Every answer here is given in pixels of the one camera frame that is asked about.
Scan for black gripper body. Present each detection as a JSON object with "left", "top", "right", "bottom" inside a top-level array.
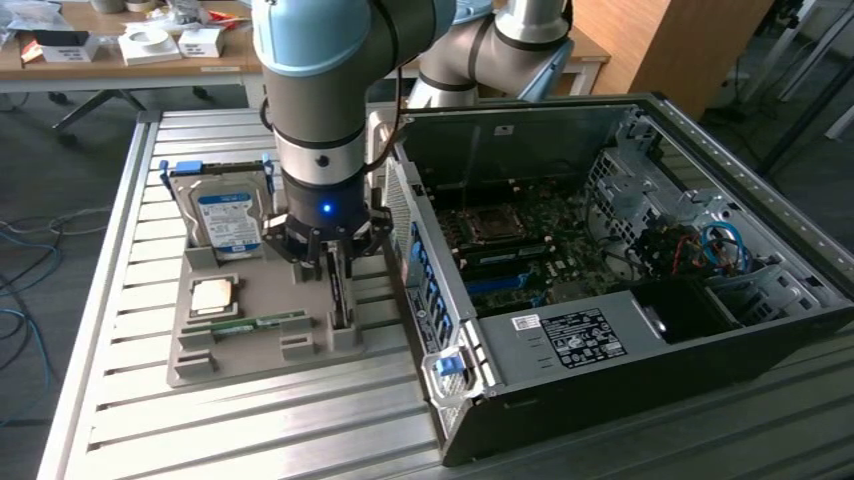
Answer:
[{"left": 283, "top": 172, "right": 373, "bottom": 254}]

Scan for graphics card with fan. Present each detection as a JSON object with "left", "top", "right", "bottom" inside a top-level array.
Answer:
[{"left": 319, "top": 247, "right": 357, "bottom": 332}]

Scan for hard disk in blue caddy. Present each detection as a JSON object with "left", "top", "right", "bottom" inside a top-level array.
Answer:
[{"left": 159, "top": 155, "right": 286, "bottom": 262}]

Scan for CPU chip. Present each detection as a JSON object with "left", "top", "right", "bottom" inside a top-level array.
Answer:
[{"left": 190, "top": 278, "right": 239, "bottom": 316}]

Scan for green RAM stick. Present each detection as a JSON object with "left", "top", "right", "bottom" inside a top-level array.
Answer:
[{"left": 210, "top": 312, "right": 309, "bottom": 337}]

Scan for CPU socket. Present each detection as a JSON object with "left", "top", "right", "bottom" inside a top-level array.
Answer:
[{"left": 469, "top": 206, "right": 529, "bottom": 246}]

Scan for installed black RAM stick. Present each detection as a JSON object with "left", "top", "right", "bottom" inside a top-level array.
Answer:
[{"left": 458, "top": 241, "right": 557, "bottom": 261}]

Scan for long PCIe expansion slot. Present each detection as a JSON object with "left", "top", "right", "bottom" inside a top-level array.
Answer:
[{"left": 466, "top": 277, "right": 535, "bottom": 297}]

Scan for grey parts rack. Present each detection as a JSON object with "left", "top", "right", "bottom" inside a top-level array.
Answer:
[{"left": 166, "top": 232, "right": 367, "bottom": 389}]

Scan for green motherboard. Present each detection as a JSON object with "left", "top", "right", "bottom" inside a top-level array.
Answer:
[{"left": 433, "top": 182, "right": 646, "bottom": 319}]

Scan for blue case latch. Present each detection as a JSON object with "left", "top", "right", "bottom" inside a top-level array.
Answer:
[{"left": 431, "top": 352, "right": 465, "bottom": 377}]

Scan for grey power supply unit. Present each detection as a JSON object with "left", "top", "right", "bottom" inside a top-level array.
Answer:
[{"left": 474, "top": 291, "right": 673, "bottom": 389}]

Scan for white labelled carton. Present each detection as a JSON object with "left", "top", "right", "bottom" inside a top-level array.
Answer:
[{"left": 178, "top": 28, "right": 227, "bottom": 59}]

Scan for white flat box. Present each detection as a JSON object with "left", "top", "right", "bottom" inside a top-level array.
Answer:
[{"left": 118, "top": 38, "right": 184, "bottom": 67}]

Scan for red packet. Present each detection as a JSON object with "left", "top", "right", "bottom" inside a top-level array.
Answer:
[{"left": 207, "top": 9, "right": 254, "bottom": 27}]

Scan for wooden desk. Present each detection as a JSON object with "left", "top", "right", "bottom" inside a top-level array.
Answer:
[{"left": 0, "top": 0, "right": 613, "bottom": 109}]

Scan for white tape roll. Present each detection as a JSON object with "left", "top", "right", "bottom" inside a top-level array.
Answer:
[{"left": 124, "top": 27, "right": 170, "bottom": 50}]

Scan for black open PC case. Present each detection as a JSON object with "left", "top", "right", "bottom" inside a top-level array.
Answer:
[{"left": 369, "top": 92, "right": 854, "bottom": 469}]

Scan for white box with label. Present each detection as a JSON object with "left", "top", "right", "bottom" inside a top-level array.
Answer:
[{"left": 39, "top": 35, "right": 102, "bottom": 64}]

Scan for wooden cabinet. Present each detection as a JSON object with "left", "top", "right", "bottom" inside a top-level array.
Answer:
[{"left": 573, "top": 0, "right": 780, "bottom": 121}]

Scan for clear plastic bags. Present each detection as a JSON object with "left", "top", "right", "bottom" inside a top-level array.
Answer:
[{"left": 0, "top": 0, "right": 75, "bottom": 32}]

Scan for silver disk bay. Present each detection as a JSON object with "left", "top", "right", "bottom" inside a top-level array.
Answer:
[{"left": 705, "top": 263, "right": 824, "bottom": 326}]

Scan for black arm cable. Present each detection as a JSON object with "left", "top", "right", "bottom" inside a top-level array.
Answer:
[{"left": 363, "top": 0, "right": 409, "bottom": 174}]

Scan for white floor cable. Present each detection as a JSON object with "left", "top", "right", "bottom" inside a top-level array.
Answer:
[{"left": 0, "top": 207, "right": 112, "bottom": 237}]

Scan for blue floor cable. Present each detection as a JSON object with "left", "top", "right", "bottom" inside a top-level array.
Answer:
[{"left": 0, "top": 219, "right": 66, "bottom": 426}]

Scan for red yellow power wires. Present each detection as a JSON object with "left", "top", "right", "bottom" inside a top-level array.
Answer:
[{"left": 637, "top": 224, "right": 710, "bottom": 279}]

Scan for blue SATA wire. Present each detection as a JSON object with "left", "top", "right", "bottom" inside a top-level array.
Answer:
[{"left": 701, "top": 221, "right": 754, "bottom": 275}]

